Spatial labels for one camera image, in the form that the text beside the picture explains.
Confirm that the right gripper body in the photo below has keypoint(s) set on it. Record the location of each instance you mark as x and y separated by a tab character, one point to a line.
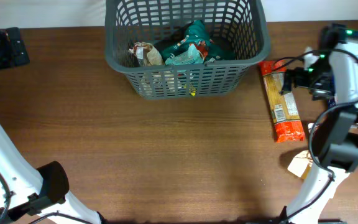
315	77

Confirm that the orange spaghetti pasta packet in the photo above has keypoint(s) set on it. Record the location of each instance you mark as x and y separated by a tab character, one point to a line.
285	116

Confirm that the cream snack pouch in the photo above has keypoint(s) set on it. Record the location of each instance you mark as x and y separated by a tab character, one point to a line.
298	161

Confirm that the green Nescafe coffee bag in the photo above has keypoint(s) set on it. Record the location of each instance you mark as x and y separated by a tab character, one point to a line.
196	34

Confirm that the light teal tissue packet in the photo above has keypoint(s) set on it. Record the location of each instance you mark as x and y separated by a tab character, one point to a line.
194	55

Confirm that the beige chocolate snack pouch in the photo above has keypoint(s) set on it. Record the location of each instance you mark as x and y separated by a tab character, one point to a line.
148	54

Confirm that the blue tissue multipack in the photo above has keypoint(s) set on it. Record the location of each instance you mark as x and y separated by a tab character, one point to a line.
332	101

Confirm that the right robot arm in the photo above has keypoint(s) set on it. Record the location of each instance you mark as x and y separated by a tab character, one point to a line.
333	140

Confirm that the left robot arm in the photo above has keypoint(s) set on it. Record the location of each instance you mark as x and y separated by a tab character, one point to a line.
25	190

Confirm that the grey plastic basket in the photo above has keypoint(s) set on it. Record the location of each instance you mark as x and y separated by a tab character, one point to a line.
237	39

